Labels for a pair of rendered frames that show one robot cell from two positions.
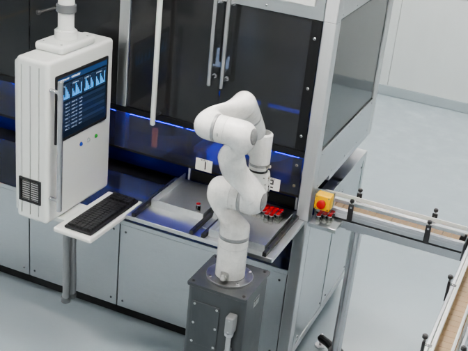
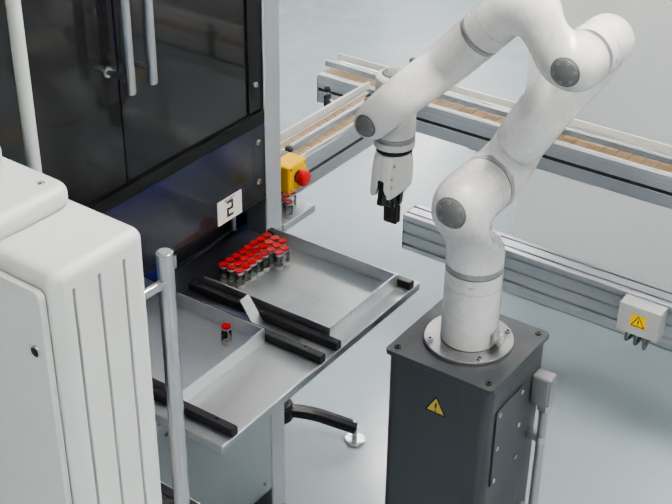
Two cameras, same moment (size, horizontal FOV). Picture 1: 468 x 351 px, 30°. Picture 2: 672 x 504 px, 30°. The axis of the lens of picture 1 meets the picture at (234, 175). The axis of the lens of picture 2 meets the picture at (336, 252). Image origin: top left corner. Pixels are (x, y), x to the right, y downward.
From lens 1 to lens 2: 3.54 m
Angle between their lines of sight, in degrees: 67
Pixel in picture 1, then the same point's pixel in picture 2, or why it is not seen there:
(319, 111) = (274, 17)
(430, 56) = not seen: outside the picture
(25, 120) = (102, 431)
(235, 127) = (625, 30)
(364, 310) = not seen: hidden behind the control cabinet
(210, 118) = (599, 42)
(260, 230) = (313, 279)
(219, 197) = (494, 208)
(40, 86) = (133, 302)
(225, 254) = (496, 299)
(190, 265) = not seen: hidden behind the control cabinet
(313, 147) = (273, 90)
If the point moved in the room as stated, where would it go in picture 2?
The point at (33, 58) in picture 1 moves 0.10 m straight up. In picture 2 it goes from (94, 248) to (87, 180)
